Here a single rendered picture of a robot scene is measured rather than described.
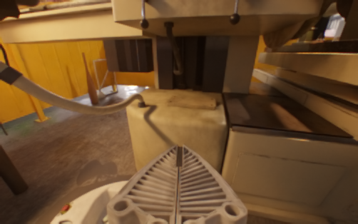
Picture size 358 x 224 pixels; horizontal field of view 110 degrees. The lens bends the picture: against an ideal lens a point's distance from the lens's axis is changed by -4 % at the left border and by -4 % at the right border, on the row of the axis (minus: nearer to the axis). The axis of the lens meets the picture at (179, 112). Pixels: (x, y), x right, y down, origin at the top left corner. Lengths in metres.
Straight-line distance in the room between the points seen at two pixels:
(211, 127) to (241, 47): 0.75
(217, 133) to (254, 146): 0.20
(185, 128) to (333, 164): 0.75
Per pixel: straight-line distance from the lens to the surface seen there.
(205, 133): 0.74
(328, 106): 1.10
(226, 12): 0.60
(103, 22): 1.13
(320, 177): 1.04
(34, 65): 2.84
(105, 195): 0.79
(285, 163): 0.91
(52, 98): 0.56
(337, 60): 0.83
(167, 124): 0.76
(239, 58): 1.26
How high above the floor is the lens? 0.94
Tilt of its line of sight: 24 degrees down
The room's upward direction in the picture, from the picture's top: straight up
